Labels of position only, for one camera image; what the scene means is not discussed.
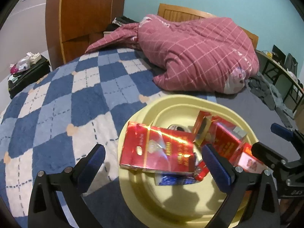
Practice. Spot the grey-green jacket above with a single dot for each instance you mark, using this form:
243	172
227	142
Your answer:
273	95

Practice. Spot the black bag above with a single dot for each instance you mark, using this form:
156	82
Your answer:
291	63

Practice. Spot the red box with grey label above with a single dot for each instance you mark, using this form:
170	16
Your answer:
225	137

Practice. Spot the brown wooden wardrobe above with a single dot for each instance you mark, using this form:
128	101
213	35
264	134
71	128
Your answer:
90	16

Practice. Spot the blue packet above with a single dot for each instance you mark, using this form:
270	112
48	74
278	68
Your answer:
175	179

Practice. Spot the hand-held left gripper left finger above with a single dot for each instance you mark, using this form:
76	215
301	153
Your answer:
93	163

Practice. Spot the small red item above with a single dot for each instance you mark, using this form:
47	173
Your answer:
201	171

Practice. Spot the black monitor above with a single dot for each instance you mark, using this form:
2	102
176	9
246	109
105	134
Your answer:
279	53

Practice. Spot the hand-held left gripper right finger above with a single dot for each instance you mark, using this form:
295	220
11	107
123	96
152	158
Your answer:
217	168

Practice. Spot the wooden desk with black legs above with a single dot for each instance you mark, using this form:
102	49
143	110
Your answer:
285	76

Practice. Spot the yellow plastic basin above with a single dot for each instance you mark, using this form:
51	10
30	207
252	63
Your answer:
180	201

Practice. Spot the blue checked blanket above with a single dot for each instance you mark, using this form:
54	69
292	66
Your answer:
59	114

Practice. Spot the white bag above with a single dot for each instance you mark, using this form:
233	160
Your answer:
292	74

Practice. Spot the large glossy red carton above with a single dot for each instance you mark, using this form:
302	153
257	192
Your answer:
161	147

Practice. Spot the small red box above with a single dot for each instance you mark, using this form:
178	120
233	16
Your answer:
200	125

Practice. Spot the black clothes pile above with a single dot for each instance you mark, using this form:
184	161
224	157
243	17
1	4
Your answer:
118	22

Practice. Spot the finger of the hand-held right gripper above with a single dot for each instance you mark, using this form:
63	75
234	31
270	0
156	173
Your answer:
281	130
266	153

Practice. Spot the red and white box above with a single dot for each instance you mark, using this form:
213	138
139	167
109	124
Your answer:
249	161

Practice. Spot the wooden headboard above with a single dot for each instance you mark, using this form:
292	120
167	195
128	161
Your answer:
173	10

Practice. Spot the pink checked quilt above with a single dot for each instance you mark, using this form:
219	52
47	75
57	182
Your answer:
197	57

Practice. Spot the clutter of small packets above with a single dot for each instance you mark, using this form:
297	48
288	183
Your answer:
23	64

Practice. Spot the black bedside case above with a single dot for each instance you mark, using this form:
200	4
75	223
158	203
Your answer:
30	78

